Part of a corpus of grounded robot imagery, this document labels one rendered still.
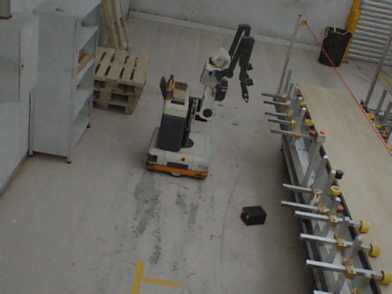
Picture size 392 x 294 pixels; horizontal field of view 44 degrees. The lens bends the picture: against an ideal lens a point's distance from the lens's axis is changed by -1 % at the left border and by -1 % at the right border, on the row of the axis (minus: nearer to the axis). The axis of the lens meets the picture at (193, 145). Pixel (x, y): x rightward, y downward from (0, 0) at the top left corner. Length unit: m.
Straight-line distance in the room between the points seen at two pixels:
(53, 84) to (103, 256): 1.77
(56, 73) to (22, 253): 1.73
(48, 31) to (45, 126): 0.99
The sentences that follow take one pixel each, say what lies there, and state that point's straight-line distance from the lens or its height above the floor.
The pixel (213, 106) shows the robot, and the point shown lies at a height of 0.81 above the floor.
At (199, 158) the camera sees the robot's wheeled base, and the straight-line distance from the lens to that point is 5.12.
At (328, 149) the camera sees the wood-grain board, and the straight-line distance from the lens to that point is 4.58.
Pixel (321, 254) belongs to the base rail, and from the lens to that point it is 3.57.
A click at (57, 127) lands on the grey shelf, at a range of 5.09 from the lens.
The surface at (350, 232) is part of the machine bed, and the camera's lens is 3.71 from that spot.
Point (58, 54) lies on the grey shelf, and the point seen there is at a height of 1.18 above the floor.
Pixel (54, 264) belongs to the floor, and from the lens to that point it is 4.06.
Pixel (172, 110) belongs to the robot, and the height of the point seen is 0.75.
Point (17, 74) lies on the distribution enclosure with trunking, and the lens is 3.95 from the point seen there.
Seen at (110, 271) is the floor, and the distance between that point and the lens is 4.02.
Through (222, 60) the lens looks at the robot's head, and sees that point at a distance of 4.88.
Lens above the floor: 2.78
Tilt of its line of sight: 28 degrees down
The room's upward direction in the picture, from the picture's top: 12 degrees clockwise
